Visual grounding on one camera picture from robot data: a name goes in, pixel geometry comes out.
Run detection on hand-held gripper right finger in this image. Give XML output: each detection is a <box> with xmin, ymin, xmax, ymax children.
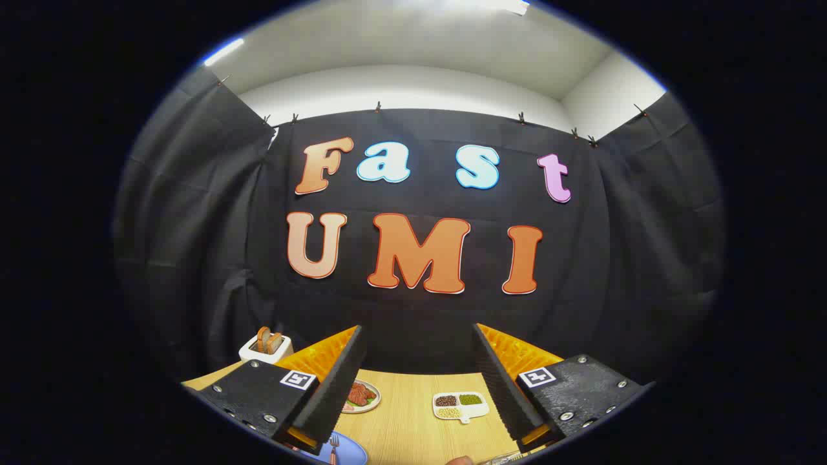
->
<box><xmin>472</xmin><ymin>323</ymin><xmax>654</xmax><ymax>454</ymax></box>

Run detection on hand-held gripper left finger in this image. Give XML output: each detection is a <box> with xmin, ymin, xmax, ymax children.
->
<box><xmin>183</xmin><ymin>324</ymin><xmax>368</xmax><ymax>456</ymax></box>

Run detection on white divided dish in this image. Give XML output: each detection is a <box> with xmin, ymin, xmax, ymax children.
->
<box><xmin>432</xmin><ymin>391</ymin><xmax>490</xmax><ymax>425</ymax></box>

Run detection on grey round food plate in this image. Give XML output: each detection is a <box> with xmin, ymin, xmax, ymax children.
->
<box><xmin>342</xmin><ymin>379</ymin><xmax>382</xmax><ymax>414</ymax></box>

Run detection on blue round plate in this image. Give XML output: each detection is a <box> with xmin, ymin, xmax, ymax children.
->
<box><xmin>304</xmin><ymin>431</ymin><xmax>369</xmax><ymax>465</ymax></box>

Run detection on white toaster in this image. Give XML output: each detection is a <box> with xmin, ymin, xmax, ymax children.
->
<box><xmin>238</xmin><ymin>335</ymin><xmax>293</xmax><ymax>364</ymax></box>

